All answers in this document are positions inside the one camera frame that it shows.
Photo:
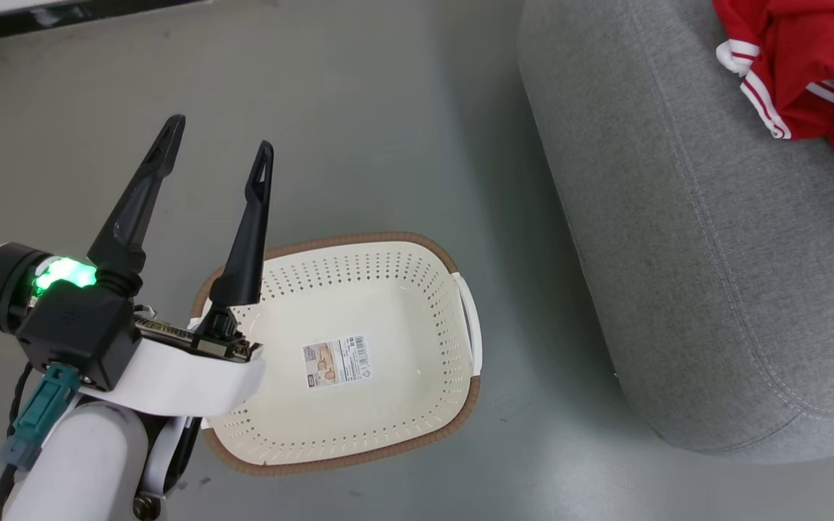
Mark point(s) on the left gripper white flange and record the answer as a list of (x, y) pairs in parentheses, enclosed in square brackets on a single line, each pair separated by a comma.
[(185, 380)]

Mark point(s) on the red jacket with striped cuffs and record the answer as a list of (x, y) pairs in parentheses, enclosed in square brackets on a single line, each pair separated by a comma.
[(801, 79)]

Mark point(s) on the cream perforated laundry basket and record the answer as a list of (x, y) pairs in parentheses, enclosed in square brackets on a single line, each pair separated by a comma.
[(417, 304)]

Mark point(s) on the paper barcode label sticker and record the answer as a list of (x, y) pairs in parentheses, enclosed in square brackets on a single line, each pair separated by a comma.
[(337, 362)]

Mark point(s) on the white black equipment base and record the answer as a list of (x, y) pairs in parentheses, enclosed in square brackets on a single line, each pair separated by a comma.
[(62, 18)]

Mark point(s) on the grey fabric sofa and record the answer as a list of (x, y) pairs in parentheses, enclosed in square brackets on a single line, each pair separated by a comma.
[(677, 217)]

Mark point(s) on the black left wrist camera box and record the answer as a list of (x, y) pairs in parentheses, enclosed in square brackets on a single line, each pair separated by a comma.
[(80, 333)]

